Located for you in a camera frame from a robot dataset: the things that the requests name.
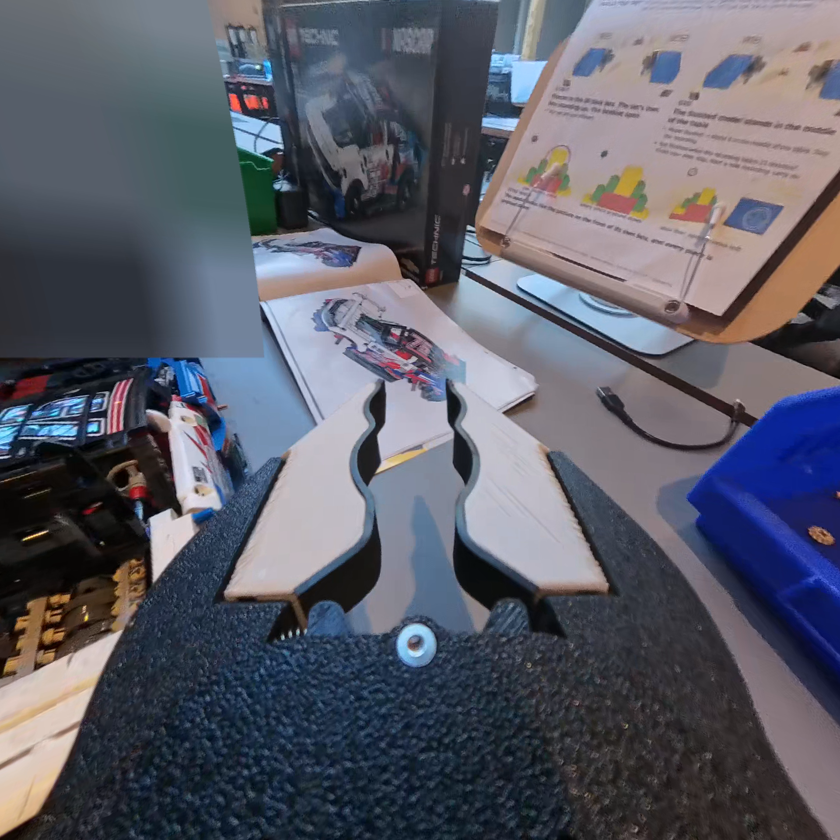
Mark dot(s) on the open instruction booklet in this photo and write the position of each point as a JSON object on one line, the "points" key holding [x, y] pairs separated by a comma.
{"points": [[315, 341]]}

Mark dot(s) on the small tan brick gear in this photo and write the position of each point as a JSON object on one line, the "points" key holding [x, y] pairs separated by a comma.
{"points": [[820, 535]]}

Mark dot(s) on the blue plastic bin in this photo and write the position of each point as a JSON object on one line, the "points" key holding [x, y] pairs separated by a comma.
{"points": [[768, 492]]}

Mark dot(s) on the yellow paper leaflet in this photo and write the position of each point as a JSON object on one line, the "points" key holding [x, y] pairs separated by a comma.
{"points": [[400, 459]]}

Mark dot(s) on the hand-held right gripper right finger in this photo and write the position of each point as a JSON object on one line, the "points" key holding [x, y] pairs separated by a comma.
{"points": [[525, 518]]}

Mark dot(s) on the black toy box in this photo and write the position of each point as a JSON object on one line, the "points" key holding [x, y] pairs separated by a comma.
{"points": [[394, 131]]}

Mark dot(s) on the green container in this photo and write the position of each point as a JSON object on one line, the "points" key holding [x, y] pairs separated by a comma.
{"points": [[259, 190]]}

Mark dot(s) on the printed instruction sheet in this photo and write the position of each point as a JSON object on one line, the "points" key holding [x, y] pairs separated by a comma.
{"points": [[656, 164]]}

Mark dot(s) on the tan wooden board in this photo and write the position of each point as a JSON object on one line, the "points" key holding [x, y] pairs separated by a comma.
{"points": [[787, 308]]}

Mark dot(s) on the toy brick race car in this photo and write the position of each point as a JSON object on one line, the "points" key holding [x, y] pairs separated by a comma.
{"points": [[65, 492]]}

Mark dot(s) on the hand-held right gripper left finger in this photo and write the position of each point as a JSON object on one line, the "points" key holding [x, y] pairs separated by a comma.
{"points": [[302, 518]]}

